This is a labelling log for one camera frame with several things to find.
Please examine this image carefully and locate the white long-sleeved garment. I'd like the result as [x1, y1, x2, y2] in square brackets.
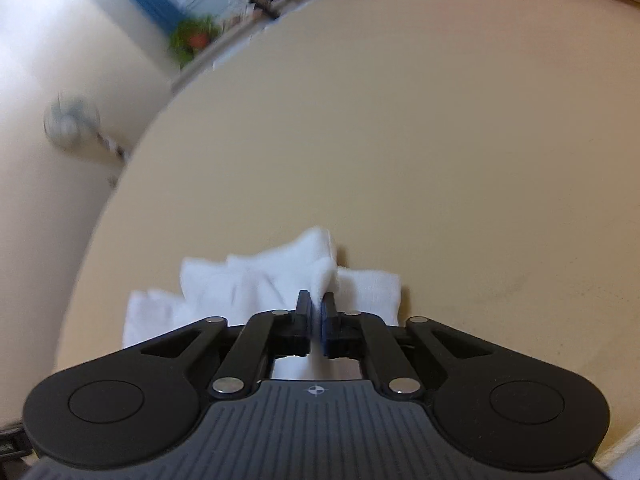
[122, 226, 404, 382]

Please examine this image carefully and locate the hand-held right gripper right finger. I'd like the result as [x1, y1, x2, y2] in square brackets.
[320, 293, 496, 401]

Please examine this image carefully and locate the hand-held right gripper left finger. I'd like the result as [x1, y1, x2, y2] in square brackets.
[142, 290, 314, 401]

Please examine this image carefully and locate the green potted plant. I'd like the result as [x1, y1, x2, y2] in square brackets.
[167, 14, 222, 67]

